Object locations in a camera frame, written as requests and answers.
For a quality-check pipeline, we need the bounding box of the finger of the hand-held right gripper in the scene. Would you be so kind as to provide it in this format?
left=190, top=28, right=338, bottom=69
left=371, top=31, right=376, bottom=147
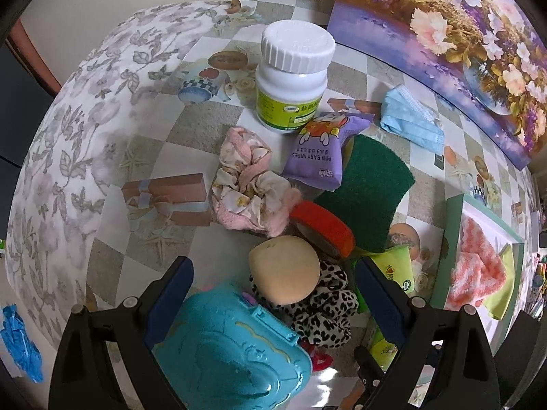
left=354, top=345, right=387, bottom=390

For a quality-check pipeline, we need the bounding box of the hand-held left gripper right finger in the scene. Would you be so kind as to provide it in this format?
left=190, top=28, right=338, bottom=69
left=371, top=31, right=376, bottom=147
left=355, top=256, right=498, bottom=410

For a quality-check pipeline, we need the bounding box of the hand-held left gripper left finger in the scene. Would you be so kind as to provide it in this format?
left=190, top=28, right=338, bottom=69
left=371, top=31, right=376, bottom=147
left=48, top=255, right=195, bottom=410

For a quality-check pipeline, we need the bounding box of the red fabric flower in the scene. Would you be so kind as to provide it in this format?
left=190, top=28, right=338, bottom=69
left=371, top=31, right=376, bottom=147
left=301, top=342, right=334, bottom=372

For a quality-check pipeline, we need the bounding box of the leopard print scrunchie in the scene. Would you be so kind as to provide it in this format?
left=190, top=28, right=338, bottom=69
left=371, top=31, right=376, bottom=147
left=252, top=258, right=360, bottom=349

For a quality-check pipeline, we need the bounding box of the red tape roll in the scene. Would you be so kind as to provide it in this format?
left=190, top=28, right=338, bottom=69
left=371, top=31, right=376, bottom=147
left=289, top=201, right=356, bottom=259

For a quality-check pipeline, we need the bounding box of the green yellow scouring sponge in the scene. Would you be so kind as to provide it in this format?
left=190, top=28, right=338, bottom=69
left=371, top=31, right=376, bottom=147
left=313, top=133, right=416, bottom=254

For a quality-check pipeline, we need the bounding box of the green-rimmed white tray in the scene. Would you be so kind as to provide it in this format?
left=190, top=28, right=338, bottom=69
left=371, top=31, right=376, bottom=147
left=429, top=193, right=526, bottom=351

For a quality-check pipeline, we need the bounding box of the teal plastic toy case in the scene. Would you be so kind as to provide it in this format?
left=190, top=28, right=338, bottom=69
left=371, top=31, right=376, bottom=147
left=154, top=282, right=312, bottom=410

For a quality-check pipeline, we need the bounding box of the pink white knit cloth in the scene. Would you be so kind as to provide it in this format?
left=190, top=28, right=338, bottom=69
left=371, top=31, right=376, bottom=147
left=449, top=217, right=516, bottom=308

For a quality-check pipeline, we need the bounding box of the beige makeup sponge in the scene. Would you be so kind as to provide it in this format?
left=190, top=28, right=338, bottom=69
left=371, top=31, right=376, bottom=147
left=249, top=236, right=321, bottom=306

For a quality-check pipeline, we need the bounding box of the light green cloth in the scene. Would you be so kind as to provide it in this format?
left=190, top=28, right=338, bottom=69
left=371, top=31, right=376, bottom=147
left=485, top=243, right=516, bottom=320

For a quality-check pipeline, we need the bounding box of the pink floral scrunchie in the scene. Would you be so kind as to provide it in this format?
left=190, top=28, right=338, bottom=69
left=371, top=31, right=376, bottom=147
left=209, top=127, right=302, bottom=237

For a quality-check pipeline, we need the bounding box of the blue glove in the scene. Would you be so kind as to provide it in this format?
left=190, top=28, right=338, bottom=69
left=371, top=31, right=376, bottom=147
left=0, top=304, right=44, bottom=383

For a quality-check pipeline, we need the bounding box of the colourful stationery clutter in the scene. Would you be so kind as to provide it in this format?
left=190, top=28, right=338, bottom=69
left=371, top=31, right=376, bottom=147
left=529, top=252, right=547, bottom=321

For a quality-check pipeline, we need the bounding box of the purple baby wipes pack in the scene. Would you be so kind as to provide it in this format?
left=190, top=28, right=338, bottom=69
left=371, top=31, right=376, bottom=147
left=281, top=112, right=372, bottom=192

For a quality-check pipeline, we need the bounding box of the blue face mask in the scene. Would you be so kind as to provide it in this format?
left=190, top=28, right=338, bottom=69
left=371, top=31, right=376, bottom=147
left=379, top=84, right=445, bottom=154

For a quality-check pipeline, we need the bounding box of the grey floral tablecloth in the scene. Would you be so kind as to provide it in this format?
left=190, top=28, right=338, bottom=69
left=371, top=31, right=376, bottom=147
left=4, top=2, right=234, bottom=351

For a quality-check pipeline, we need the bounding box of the white pill bottle green label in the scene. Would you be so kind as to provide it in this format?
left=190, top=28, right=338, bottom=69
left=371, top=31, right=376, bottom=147
left=255, top=20, right=336, bottom=136

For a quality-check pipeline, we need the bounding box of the floral painting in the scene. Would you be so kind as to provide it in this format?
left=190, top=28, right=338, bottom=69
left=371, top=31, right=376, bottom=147
left=327, top=0, right=547, bottom=170

